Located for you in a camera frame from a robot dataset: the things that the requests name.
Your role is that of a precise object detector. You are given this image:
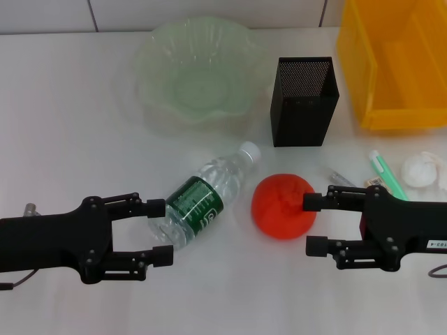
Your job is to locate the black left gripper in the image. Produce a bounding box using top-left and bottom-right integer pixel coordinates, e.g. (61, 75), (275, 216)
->
(0, 191), (175, 284)

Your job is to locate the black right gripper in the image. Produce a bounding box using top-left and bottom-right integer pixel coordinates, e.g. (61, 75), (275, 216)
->
(302, 185), (447, 273)

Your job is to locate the red-orange toy orange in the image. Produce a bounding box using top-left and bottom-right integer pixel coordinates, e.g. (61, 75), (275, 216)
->
(251, 173), (318, 241)

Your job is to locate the clear green-label water bottle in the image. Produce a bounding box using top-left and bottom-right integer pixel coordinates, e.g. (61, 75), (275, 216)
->
(147, 140), (262, 252)

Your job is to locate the grey pen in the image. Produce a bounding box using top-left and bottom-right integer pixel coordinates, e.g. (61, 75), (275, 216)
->
(326, 167), (358, 188)

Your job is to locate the mint green pen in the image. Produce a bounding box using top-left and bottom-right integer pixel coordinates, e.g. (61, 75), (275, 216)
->
(369, 150), (410, 202)

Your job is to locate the white paper ball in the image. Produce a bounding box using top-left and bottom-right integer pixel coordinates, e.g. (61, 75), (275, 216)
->
(400, 151), (443, 190)

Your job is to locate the black mesh pen holder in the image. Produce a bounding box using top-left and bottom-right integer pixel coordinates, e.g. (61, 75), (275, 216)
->
(270, 56), (341, 148)

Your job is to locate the pale green glass fruit bowl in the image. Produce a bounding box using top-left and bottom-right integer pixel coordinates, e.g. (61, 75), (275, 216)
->
(134, 19), (268, 133)

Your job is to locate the yellow plastic bin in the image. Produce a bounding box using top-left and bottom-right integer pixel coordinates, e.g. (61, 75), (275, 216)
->
(336, 0), (447, 131)

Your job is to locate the left gripper cable with plug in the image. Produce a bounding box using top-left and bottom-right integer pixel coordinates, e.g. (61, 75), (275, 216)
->
(0, 267), (38, 292)

